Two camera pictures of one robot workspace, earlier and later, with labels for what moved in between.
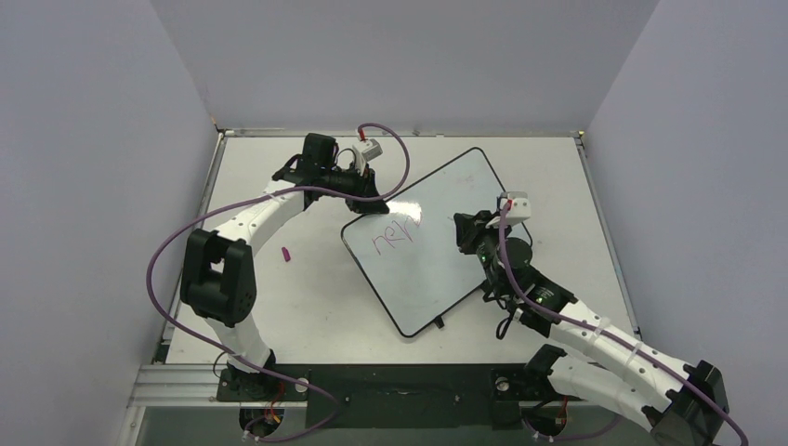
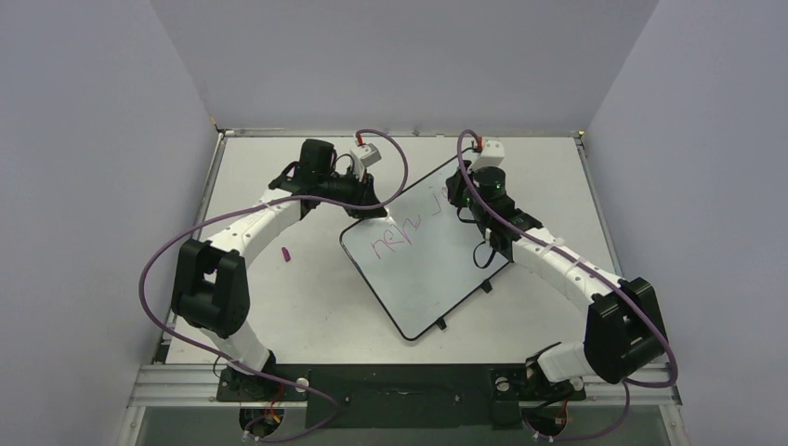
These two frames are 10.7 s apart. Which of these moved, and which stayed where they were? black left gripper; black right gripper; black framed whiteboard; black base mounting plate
Moved: black right gripper
Stayed: black framed whiteboard; black left gripper; black base mounting plate
